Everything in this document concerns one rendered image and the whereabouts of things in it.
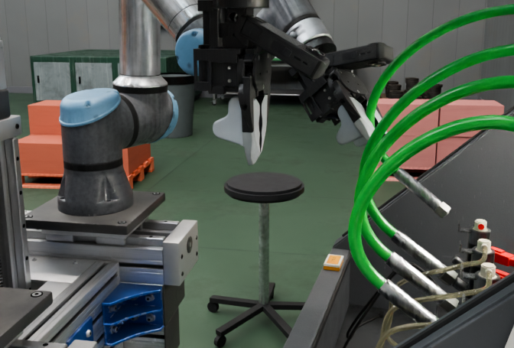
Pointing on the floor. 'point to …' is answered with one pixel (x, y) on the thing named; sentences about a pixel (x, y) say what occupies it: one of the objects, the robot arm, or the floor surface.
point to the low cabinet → (83, 72)
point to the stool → (273, 183)
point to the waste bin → (184, 129)
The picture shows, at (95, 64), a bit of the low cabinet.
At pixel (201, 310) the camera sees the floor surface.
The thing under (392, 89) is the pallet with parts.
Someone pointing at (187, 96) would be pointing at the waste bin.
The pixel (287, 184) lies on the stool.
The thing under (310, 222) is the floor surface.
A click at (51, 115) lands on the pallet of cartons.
